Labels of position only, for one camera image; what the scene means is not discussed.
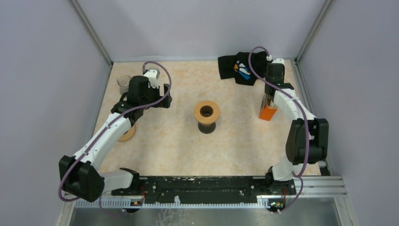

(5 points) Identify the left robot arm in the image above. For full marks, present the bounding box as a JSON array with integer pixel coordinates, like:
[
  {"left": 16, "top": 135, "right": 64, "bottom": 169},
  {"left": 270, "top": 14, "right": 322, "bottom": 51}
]
[{"left": 58, "top": 75, "right": 172, "bottom": 202}]

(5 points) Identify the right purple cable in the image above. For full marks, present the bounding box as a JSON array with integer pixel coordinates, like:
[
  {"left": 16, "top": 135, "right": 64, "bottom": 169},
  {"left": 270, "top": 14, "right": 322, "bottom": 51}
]
[{"left": 247, "top": 46, "right": 311, "bottom": 214}]

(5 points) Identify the black printed cloth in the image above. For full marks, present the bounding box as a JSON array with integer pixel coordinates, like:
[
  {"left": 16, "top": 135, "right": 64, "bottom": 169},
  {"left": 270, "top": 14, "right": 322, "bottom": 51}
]
[{"left": 217, "top": 51, "right": 272, "bottom": 86}]

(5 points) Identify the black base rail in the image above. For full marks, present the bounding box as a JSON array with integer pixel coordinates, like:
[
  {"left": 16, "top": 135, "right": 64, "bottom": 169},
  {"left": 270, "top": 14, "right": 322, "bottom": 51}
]
[{"left": 111, "top": 176, "right": 297, "bottom": 209}]

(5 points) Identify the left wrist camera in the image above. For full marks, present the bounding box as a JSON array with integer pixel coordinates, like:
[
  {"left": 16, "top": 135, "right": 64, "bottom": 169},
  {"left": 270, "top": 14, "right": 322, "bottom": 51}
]
[{"left": 143, "top": 69, "right": 160, "bottom": 89}]

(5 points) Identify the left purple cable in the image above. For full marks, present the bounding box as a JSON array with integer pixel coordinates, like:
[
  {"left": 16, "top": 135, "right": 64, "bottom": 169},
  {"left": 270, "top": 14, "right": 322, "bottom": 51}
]
[{"left": 58, "top": 61, "right": 173, "bottom": 218}]

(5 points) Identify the orange coffee filter pack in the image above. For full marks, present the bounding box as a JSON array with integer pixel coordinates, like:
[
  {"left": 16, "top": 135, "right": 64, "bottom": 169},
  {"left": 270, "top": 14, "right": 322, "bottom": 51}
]
[{"left": 259, "top": 94, "right": 278, "bottom": 121}]

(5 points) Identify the wooden dripper holder ring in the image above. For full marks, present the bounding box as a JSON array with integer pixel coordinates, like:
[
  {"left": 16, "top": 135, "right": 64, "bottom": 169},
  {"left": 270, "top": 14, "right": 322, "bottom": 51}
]
[{"left": 193, "top": 100, "right": 221, "bottom": 127}]

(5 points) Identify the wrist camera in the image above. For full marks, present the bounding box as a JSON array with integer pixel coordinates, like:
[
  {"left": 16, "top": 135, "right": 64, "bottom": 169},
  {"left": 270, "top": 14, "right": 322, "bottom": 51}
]
[
  {"left": 143, "top": 69, "right": 160, "bottom": 89},
  {"left": 266, "top": 55, "right": 285, "bottom": 64}
]

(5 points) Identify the clear glass carafe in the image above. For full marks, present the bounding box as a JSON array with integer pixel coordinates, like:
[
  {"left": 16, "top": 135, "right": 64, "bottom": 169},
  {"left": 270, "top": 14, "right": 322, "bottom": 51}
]
[{"left": 117, "top": 75, "right": 132, "bottom": 95}]

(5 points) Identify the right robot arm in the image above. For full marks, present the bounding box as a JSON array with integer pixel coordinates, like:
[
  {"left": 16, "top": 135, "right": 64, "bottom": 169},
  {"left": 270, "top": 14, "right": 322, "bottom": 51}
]
[{"left": 259, "top": 61, "right": 329, "bottom": 194}]

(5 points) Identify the purple cable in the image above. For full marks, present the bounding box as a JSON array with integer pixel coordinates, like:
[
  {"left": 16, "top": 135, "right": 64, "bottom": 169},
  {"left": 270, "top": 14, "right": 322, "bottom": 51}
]
[
  {"left": 58, "top": 61, "right": 173, "bottom": 218},
  {"left": 247, "top": 46, "right": 311, "bottom": 214}
]

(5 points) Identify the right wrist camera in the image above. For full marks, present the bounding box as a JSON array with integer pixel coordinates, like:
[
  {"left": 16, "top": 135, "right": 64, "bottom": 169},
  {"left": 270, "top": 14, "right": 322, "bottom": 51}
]
[{"left": 266, "top": 55, "right": 285, "bottom": 64}]

